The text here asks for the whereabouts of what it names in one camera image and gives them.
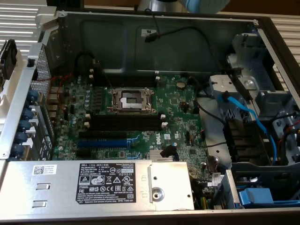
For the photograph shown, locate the RAM slot white clips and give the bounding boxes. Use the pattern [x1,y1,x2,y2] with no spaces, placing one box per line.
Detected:
[89,75,161,84]
[83,121,167,132]
[89,68,159,76]
[85,113,165,123]

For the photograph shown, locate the silver CPU socket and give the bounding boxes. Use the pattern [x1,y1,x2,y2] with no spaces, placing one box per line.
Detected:
[106,87,158,115]

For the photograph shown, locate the green Dell motherboard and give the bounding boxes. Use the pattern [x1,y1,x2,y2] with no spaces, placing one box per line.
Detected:
[50,74,211,166]

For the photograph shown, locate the silver finned chipset heatsink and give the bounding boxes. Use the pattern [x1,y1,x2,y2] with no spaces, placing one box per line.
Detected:
[149,150,179,162]

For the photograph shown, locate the long black expansion slot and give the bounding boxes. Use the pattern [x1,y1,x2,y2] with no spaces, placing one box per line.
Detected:
[78,130,129,140]

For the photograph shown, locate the blue expansion slot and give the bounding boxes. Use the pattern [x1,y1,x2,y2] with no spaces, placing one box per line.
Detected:
[76,138,129,148]

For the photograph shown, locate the thin socket locking lever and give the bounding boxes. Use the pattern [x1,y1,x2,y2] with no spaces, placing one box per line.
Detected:
[97,60,113,90]

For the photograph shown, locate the open grey PC case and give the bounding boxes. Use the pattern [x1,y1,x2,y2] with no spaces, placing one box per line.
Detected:
[0,6,300,223]

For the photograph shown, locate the short black expansion slot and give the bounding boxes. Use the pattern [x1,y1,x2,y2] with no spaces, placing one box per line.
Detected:
[75,149,92,158]

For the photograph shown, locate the black louvred shroud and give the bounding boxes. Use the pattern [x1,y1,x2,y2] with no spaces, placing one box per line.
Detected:
[222,118,267,163]

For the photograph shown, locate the silver metal disk bay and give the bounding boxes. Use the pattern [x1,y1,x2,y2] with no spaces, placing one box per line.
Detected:
[226,32,300,165]

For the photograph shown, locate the silver power supply unit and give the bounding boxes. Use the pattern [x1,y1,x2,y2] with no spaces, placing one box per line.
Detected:
[0,160,195,211]

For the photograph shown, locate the blue card retention clip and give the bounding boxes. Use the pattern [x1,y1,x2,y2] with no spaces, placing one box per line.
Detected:
[18,120,31,132]
[14,131,28,144]
[11,143,25,157]
[21,109,35,122]
[26,90,40,105]

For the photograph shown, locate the dark grey disk bay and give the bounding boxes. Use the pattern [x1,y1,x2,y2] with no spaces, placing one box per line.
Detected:
[231,161,300,203]

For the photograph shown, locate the blue plastic disk caddy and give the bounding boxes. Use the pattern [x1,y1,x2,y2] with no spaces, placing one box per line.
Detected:
[236,187,300,209]

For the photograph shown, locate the white parts rack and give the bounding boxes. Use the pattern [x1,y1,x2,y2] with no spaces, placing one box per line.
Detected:
[0,50,28,136]

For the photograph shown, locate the black part on rack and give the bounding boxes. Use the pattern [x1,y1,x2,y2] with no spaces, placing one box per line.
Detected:
[0,38,17,80]

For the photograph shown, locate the black angled wire plug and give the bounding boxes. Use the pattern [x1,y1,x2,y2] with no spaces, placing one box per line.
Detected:
[159,144,177,158]

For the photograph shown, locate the thin black wire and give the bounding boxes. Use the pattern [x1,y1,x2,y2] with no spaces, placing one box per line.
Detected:
[187,76,227,132]

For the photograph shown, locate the black wire with plug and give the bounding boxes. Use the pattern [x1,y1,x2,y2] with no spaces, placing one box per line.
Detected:
[144,8,223,71]

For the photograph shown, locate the silver bracket with knob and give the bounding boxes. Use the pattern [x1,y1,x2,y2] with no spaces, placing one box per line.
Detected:
[209,75,260,98]

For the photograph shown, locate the blue SATA wire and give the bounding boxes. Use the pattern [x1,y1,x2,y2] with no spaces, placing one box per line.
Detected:
[217,91,278,163]

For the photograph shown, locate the black looped power wire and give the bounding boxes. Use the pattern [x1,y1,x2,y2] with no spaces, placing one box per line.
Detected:
[74,52,95,76]

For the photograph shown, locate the red black twisted wire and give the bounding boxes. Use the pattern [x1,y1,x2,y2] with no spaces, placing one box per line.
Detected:
[35,72,74,111]

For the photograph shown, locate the black plastic rail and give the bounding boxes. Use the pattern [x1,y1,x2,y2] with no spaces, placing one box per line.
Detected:
[220,60,255,102]

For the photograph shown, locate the yellow black power wire bundle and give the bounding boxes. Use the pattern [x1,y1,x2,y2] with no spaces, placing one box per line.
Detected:
[195,195,209,210]

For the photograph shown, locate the red and black wires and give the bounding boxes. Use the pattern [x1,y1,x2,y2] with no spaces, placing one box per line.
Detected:
[269,111,300,146]

